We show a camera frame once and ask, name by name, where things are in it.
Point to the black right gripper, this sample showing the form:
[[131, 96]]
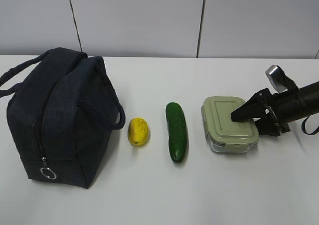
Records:
[[259, 106]]

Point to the green lidded glass container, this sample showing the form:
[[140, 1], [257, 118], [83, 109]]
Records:
[[222, 134]]

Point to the green cucumber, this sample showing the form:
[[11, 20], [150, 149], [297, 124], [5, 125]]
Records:
[[177, 132]]

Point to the yellow lemon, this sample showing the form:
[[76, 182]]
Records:
[[138, 132]]

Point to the dark navy lunch bag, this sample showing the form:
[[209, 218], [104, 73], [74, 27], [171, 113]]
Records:
[[62, 115]]

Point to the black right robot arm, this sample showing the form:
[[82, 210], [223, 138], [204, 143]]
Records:
[[275, 111]]

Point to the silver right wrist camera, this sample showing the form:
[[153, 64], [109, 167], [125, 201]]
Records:
[[279, 80]]

